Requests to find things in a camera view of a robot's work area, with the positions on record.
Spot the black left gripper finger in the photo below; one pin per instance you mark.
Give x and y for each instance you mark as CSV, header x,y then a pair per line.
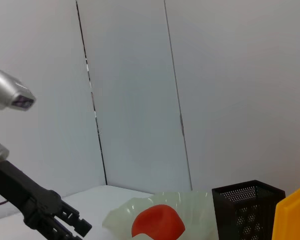
x,y
82,227
57,232

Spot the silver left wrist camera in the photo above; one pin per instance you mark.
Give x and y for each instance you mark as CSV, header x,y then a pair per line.
x,y
7,90

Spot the yellow plastic bin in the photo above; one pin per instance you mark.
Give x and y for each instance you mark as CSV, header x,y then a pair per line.
x,y
295,217

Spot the pale green wavy fruit plate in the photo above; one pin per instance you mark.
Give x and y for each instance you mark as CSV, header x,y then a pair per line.
x,y
197,212

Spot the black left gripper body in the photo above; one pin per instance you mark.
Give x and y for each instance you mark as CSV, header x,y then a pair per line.
x,y
20,190

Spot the black mesh pen holder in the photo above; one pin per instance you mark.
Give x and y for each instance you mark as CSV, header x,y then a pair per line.
x,y
247,212

